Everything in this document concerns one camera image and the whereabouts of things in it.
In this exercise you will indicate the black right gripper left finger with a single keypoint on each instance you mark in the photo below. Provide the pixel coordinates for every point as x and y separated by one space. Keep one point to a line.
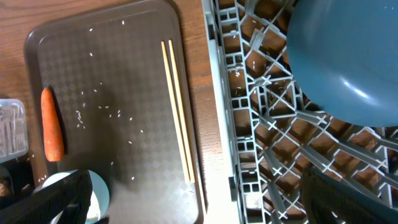
68 197

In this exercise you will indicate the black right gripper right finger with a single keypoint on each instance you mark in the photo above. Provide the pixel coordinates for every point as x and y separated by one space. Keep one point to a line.
325 200

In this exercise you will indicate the light blue rice bowl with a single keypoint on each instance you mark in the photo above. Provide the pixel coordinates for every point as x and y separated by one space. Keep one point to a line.
100 196

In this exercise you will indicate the orange carrot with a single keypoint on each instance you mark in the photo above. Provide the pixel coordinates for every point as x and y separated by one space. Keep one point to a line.
52 133

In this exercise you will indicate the brown cookie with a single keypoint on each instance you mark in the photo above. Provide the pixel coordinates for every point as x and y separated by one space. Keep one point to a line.
5 188

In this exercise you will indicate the blue plate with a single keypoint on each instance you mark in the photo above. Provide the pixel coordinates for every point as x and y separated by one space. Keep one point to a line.
343 55

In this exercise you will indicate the grey dishwasher rack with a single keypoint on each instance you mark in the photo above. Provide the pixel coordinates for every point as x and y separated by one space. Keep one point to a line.
270 131

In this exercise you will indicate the black plastic tray bin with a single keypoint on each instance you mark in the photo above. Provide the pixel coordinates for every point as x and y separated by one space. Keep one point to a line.
19 174

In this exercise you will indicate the clear plastic bin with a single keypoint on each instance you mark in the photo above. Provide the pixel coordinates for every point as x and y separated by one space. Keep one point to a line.
14 138

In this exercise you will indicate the brown serving tray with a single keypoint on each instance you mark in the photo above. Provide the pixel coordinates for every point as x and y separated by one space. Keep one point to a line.
107 73

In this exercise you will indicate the right wooden chopstick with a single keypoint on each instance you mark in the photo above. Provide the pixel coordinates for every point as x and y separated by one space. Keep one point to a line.
181 113

